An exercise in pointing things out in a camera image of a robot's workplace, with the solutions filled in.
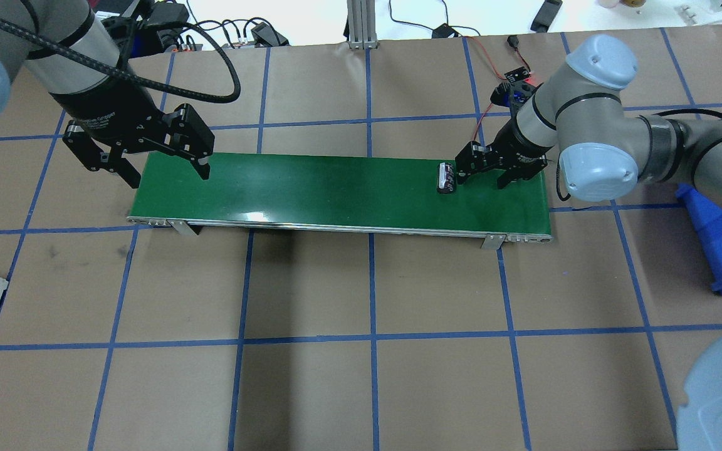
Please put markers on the black capacitor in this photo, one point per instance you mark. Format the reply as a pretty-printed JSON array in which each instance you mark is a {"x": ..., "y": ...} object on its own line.
[{"x": 446, "y": 178}]

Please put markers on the black power adapter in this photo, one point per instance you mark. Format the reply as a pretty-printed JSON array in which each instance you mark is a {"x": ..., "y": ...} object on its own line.
[{"x": 545, "y": 16}]

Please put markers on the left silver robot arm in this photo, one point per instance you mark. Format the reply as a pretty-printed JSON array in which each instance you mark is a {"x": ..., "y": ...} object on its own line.
[{"x": 69, "y": 50}]

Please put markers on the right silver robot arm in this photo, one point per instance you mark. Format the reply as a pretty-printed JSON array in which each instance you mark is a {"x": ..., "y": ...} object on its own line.
[{"x": 603, "y": 155}]

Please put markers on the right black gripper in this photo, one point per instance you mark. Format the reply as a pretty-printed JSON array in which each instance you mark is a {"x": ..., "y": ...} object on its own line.
[{"x": 515, "y": 149}]

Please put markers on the small red-lit controller board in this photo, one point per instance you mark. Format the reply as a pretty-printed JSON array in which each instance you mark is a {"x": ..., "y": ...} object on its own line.
[{"x": 521, "y": 78}]

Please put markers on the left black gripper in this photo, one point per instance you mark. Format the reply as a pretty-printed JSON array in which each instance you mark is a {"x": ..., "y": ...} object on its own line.
[{"x": 109, "y": 116}]

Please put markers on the aluminium frame column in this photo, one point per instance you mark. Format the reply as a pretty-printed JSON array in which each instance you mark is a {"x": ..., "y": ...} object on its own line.
[{"x": 361, "y": 26}]

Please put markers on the green conveyor belt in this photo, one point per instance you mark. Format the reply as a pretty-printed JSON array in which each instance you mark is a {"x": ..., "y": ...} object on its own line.
[{"x": 341, "y": 194}]

